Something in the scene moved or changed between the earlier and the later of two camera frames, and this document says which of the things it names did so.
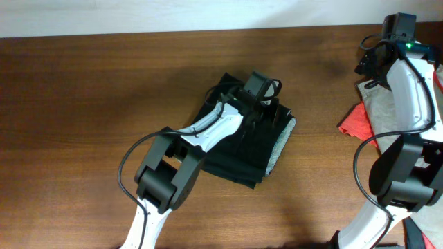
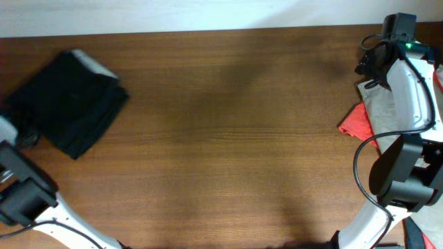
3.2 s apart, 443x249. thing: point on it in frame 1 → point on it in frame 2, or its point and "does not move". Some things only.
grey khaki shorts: x=381 y=124 does not move
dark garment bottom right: x=413 y=237 does not move
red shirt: x=357 y=122 does not move
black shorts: x=248 y=158 → x=69 y=102
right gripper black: x=366 y=67 does not move
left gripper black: x=272 y=111 → x=28 y=141
